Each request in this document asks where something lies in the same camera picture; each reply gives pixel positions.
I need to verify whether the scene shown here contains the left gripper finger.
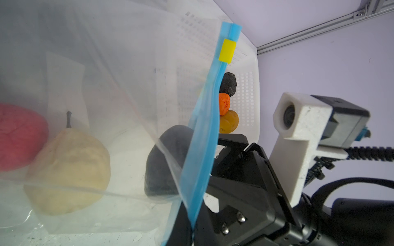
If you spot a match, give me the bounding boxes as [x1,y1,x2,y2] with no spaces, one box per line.
[166,202,192,246]

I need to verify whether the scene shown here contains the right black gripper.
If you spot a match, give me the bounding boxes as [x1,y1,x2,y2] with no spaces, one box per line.
[194,133,337,246]

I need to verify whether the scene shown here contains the dark toy avocado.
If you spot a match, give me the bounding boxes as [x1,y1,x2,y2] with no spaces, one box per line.
[219,72,238,97]

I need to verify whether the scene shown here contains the black round toy fruit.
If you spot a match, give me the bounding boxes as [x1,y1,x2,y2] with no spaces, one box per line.
[144,125,194,197]

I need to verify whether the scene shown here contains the white plastic basket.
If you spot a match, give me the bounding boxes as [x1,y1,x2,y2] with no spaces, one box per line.
[153,0,261,145]

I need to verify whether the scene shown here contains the cream toy pear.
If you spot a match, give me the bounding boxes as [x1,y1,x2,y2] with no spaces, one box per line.
[24,111,111,216]

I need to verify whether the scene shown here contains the clear zip top bag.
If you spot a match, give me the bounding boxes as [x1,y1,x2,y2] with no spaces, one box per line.
[1,1,241,246]

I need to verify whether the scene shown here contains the pink toy dragon fruit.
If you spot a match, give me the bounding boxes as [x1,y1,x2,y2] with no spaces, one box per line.
[1,103,49,172]

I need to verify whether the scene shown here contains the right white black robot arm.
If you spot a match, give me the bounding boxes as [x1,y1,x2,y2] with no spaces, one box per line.
[195,134,394,246]

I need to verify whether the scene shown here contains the yellow toy mango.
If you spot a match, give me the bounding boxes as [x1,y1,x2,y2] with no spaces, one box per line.
[219,110,239,134]

